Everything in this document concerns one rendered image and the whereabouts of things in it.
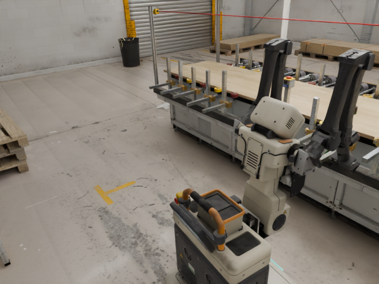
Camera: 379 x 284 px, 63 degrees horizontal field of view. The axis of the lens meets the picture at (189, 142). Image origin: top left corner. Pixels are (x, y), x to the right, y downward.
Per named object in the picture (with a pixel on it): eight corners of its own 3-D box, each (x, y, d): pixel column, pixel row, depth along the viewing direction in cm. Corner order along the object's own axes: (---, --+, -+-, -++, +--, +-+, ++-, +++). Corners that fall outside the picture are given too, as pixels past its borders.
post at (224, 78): (223, 116, 317) (224, 70, 296) (221, 116, 320) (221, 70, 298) (226, 116, 319) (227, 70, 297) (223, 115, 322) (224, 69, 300)
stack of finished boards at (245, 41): (281, 40, 1050) (281, 35, 1042) (230, 50, 918) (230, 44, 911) (263, 38, 1104) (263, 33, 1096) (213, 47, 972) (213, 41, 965)
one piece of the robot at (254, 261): (228, 358, 158) (232, 237, 121) (175, 283, 200) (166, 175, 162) (274, 323, 174) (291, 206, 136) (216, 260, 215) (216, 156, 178)
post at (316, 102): (308, 155, 246) (317, 98, 224) (304, 153, 249) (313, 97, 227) (311, 154, 248) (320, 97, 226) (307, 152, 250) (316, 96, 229)
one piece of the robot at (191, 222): (221, 266, 141) (203, 242, 127) (181, 222, 168) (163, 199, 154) (238, 249, 144) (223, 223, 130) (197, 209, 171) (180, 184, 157)
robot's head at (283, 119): (277, 132, 139) (295, 103, 138) (246, 118, 155) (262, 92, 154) (291, 144, 148) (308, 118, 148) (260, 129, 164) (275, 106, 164)
